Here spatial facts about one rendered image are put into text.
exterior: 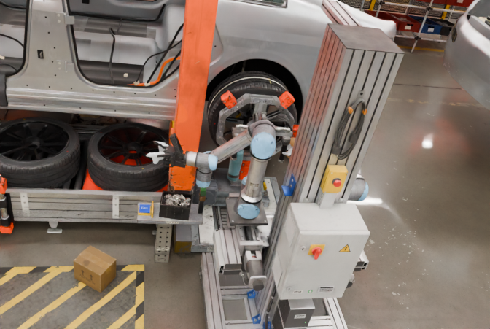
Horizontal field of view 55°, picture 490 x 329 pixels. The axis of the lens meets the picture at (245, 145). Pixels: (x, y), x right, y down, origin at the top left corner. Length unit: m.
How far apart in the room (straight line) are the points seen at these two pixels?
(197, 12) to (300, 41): 0.99
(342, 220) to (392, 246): 1.92
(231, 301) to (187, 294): 0.39
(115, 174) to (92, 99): 0.55
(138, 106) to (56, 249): 1.15
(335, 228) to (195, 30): 1.29
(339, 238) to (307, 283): 0.33
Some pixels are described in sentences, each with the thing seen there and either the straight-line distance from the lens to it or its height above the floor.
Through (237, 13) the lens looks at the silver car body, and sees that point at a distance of 3.22.
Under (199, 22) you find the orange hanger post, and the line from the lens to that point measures 2.65.
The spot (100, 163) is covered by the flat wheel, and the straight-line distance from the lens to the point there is 3.52.
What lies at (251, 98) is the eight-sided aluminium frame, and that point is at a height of 1.12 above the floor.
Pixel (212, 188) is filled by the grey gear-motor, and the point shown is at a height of 0.40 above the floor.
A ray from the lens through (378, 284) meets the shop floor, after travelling 3.82.
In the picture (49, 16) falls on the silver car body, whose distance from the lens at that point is 3.31.
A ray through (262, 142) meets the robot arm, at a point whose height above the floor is 1.44.
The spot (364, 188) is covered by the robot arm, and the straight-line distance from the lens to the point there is 2.86.
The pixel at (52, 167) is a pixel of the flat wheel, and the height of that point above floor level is 0.48.
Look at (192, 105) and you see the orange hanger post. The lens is 2.88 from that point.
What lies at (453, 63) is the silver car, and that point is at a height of 0.95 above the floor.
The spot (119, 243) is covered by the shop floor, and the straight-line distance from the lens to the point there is 3.64.
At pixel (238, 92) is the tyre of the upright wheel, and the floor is 1.11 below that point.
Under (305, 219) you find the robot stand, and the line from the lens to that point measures 2.21.
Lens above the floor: 2.69
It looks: 35 degrees down
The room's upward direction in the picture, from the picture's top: 11 degrees clockwise
